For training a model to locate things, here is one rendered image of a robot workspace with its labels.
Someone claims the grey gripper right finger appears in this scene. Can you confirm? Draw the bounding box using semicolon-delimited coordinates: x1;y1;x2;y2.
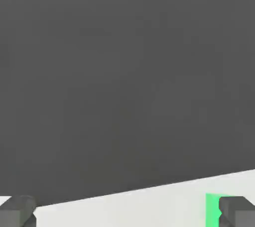
218;196;255;227

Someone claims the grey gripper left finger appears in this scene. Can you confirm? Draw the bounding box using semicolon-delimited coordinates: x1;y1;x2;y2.
0;195;37;227

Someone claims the small green cube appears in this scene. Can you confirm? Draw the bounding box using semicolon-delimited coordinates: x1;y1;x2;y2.
205;193;230;227

